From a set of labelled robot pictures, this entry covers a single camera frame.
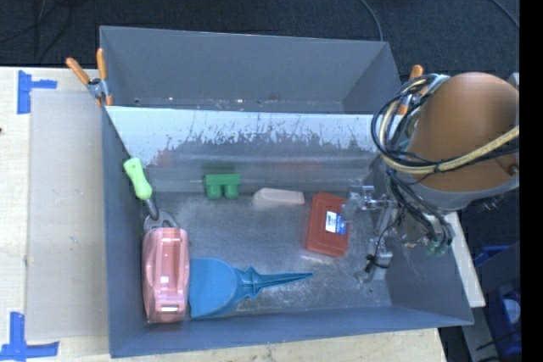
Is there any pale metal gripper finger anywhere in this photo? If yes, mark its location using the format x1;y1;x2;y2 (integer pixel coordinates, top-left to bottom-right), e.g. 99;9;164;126
341;185;398;224
355;240;395;283

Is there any red-orange box with label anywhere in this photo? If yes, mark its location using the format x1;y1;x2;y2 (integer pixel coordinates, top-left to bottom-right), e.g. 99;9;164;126
305;191;350;259

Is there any pale peach wedge block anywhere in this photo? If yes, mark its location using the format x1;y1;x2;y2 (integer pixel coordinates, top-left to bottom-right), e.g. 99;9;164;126
251;187;306;209

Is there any grey metal bin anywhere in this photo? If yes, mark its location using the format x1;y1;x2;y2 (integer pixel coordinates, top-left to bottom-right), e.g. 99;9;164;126
98;25;476;359

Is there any green toy block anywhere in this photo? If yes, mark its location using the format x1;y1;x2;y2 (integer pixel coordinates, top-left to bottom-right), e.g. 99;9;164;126
203;173;242;201

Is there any blue plastic funnel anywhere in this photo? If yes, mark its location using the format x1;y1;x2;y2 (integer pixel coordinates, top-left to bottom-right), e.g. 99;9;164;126
188;257;316;320

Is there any pink tape dispenser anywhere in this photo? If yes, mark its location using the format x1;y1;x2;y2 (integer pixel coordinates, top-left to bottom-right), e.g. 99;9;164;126
141;226;191;325

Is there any pale flat board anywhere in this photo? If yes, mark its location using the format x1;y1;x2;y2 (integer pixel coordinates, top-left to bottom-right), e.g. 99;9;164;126
24;90;108;343

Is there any green handled metal tool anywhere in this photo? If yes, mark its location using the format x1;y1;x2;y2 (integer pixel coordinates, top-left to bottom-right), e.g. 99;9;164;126
122;157;178;231

